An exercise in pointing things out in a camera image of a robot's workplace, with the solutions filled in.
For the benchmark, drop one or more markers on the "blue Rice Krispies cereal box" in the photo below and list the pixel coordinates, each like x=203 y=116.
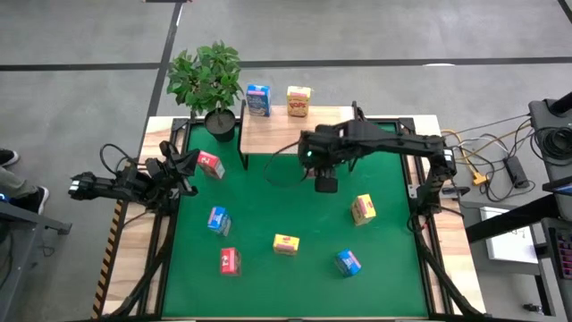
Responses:
x=258 y=100
x=348 y=263
x=219 y=220

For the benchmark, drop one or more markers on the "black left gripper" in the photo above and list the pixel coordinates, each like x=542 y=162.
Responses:
x=163 y=174

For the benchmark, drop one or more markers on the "yellow Corn Pops cereal box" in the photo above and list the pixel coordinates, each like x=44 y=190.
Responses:
x=363 y=209
x=298 y=103
x=286 y=244

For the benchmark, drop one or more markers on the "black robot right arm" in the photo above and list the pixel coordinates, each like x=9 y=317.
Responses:
x=402 y=142

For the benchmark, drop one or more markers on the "person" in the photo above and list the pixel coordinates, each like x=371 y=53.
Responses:
x=11 y=183

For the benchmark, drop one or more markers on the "backlit black keyboard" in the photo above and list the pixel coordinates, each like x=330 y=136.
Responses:
x=564 y=255

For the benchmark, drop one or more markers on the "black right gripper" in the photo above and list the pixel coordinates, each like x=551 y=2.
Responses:
x=326 y=145

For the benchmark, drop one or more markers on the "wooden shelf with black legs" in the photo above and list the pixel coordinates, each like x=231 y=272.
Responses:
x=277 y=134

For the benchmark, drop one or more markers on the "green table mat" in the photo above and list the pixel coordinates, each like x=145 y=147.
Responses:
x=268 y=277

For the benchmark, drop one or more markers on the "small black object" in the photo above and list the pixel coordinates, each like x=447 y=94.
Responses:
x=532 y=307

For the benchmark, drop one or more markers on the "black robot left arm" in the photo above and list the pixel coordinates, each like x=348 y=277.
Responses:
x=103 y=188

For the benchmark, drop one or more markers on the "green plant in black pot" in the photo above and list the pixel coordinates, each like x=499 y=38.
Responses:
x=201 y=76

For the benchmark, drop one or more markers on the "white paper sheet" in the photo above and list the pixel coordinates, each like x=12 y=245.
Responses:
x=509 y=246

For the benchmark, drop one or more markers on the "black table frame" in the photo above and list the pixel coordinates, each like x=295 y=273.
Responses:
x=389 y=120

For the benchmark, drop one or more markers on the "black desk beam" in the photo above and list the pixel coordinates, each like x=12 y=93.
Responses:
x=509 y=220

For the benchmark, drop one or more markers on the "yellow black hazard tape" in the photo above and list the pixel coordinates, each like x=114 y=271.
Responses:
x=106 y=268

